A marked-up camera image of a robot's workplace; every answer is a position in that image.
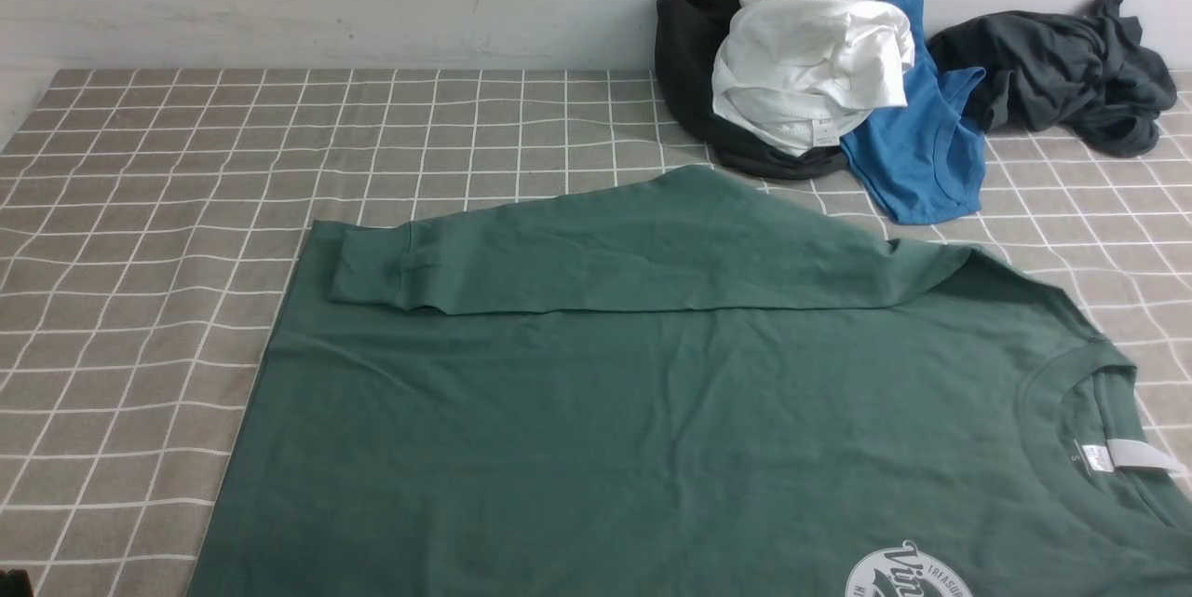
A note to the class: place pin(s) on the green long-sleeved shirt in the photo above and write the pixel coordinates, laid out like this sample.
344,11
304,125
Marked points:
684,387

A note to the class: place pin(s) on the white crumpled shirt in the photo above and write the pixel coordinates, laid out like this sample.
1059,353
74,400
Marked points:
801,74

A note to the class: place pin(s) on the blue shirt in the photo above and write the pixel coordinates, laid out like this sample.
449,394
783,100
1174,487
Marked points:
923,163

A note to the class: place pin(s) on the dark grey crumpled shirt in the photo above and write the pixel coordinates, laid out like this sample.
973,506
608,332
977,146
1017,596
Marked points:
1089,73

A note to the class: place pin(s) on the black garment in pile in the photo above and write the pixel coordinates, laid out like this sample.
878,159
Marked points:
688,36

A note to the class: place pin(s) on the grey checkered tablecloth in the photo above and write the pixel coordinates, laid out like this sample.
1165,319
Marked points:
151,219

